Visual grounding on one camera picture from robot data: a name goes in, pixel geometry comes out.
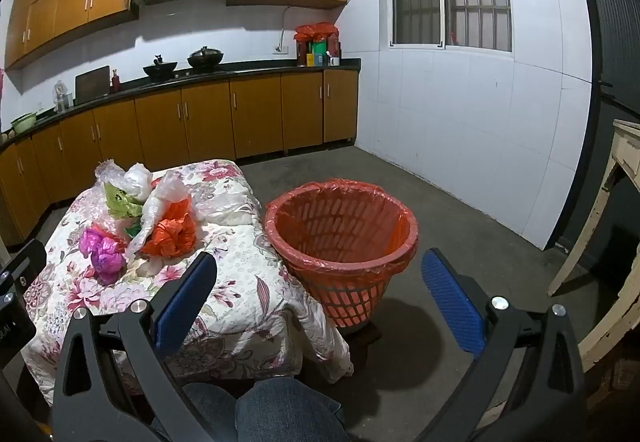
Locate black kitchen countertop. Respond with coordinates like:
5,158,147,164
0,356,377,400
0,58,362,149

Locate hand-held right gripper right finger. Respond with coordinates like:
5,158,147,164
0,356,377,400
415,248,587,442

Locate dark wooden stool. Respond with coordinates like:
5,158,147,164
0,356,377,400
344,321,382,349

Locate person's right leg in jeans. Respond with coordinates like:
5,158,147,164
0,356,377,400
234,376,352,442

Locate person's left leg in jeans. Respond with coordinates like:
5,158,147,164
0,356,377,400
150,381,240,442

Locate black wok with lid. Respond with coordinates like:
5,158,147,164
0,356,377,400
187,46,225,70

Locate bubble wrap piece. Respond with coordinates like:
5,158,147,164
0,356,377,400
95,160,126,189

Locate person's leg in jeans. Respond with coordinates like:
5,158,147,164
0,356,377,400
150,381,240,442
234,376,352,442

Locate dark cutting board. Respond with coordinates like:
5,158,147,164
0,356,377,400
75,66,111,105

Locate white plastic bag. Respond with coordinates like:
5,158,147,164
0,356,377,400
122,164,154,201

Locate dark roller shutter door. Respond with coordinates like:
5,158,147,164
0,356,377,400
560,0,640,263

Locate wooden lower kitchen cabinets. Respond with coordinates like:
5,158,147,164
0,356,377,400
0,69,360,247

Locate floral tablecloth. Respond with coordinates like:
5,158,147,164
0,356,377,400
22,159,356,408

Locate grey socket cable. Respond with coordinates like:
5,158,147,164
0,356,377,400
276,5,302,51

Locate orange plastic wastebasket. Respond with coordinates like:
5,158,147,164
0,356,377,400
264,179,420,329

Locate red bin liner bag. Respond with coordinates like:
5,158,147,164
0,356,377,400
264,179,420,277

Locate clear plastic bag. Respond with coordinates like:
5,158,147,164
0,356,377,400
125,171,193,259

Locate cream wooden table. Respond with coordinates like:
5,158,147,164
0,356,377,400
547,119,640,373

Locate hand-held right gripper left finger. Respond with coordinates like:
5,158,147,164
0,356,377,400
50,252,221,442

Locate red bag on boxes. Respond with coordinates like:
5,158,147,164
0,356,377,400
293,22,340,43

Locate red plastic bag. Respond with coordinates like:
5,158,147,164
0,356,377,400
141,197,199,259

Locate purple plastic bag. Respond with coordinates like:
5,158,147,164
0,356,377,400
79,224,128,286

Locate green plastic bag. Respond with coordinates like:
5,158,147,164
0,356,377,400
103,182,147,239

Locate green pot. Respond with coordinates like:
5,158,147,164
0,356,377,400
11,113,39,135

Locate clear plastic sheet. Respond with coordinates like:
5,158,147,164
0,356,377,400
191,176,262,226

